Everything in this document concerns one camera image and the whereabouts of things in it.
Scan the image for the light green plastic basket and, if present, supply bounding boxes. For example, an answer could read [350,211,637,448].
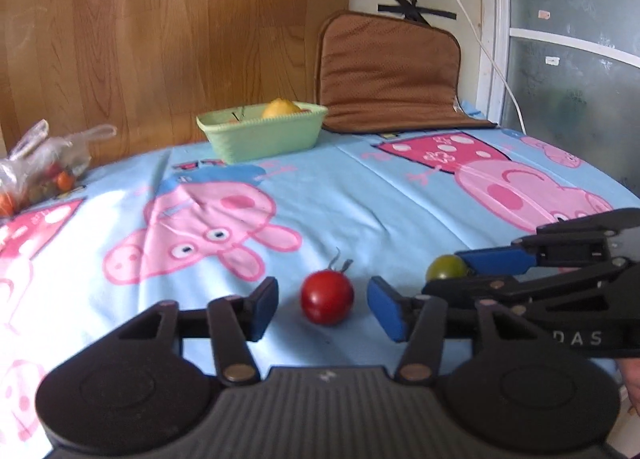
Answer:
[196,102,328,165]

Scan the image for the wood grain board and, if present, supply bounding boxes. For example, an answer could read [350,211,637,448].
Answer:
[0,0,353,165]

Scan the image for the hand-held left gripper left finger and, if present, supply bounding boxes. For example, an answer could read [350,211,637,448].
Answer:
[117,276,280,386]

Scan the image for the white power cable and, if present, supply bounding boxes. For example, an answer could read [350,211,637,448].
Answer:
[425,0,526,132]

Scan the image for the brown seat cushion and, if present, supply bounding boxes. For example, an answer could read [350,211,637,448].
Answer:
[314,10,498,135]

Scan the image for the blue cartoon printed blanket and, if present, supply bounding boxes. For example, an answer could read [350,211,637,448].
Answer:
[0,126,640,459]

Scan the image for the yellow lemon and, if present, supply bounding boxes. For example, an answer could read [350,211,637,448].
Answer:
[261,98,302,119]

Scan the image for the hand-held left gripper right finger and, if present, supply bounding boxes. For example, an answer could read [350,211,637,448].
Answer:
[366,275,532,386]

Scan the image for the clear plastic bag of tomatoes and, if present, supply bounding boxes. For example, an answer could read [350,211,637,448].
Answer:
[0,119,118,220]

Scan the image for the person's right hand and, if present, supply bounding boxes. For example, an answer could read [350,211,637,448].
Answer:
[617,358,640,417]

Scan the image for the red cherry tomato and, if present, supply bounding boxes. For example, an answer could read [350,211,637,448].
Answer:
[300,249,356,326]

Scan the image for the frosted glass door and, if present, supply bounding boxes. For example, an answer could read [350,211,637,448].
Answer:
[475,0,640,200]

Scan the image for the black tape strips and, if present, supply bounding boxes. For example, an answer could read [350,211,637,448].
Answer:
[377,0,458,25]

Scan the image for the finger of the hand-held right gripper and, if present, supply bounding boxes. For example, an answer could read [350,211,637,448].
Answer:
[422,258,632,301]
[456,208,640,276]

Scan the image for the green cherry tomato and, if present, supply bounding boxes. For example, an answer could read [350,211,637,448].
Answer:
[426,254,471,282]

